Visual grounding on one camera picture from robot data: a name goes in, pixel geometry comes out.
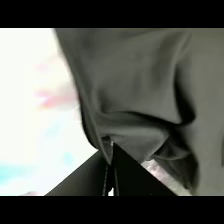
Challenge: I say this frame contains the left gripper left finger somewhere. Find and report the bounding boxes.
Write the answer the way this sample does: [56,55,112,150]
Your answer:
[45,150,110,197]

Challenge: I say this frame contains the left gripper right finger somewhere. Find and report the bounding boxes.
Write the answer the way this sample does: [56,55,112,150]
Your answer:
[112,141,177,197]

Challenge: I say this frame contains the grey garment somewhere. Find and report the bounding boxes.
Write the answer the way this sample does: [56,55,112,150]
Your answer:
[53,27,224,197]

